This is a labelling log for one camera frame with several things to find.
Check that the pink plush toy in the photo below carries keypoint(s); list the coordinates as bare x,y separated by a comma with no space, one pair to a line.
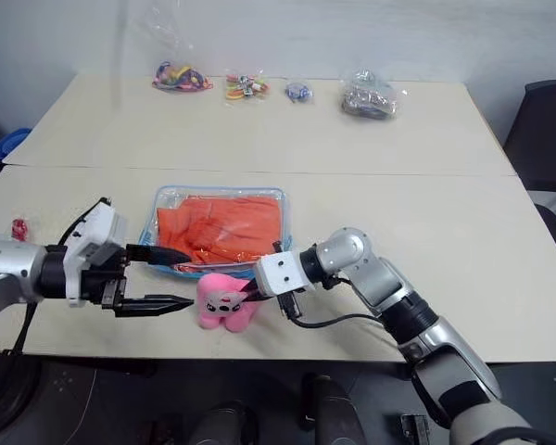
222,306

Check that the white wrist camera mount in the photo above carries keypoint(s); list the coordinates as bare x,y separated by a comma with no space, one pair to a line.
282,273
103,227

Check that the clear pouch with blue trim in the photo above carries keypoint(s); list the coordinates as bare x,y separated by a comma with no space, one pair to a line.
167,199

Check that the black office chair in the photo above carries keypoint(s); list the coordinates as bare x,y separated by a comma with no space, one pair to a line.
544,130

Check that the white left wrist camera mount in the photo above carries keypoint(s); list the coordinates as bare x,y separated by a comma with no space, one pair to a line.
103,227

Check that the black round base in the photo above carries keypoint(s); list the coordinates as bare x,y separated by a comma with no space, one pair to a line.
4,394

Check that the small red wrapped candy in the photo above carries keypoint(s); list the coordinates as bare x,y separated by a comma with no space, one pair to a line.
19,228

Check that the small black box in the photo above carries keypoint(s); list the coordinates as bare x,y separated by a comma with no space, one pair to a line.
412,425

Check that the bag of colourful clips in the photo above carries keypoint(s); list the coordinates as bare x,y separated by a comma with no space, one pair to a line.
246,87

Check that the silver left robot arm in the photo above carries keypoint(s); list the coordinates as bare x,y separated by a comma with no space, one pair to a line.
9,269

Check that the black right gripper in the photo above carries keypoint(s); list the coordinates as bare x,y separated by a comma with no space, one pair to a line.
291,303

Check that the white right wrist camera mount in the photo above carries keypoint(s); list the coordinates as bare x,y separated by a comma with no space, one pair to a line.
282,273

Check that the small bag with blue item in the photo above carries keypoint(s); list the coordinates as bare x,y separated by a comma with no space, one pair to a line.
298,91

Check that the blue plastic bowl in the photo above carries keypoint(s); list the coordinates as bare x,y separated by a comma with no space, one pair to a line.
11,143

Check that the dark rounded shape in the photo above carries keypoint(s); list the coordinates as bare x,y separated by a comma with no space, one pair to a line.
336,412
220,424

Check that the orange cloth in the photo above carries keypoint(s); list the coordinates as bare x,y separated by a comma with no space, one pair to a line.
231,222

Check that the bag of silvery items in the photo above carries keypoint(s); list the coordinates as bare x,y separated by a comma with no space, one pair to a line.
368,97

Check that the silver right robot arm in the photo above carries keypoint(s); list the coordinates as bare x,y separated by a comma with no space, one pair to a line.
426,324

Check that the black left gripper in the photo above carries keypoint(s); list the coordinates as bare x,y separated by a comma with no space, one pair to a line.
97,283

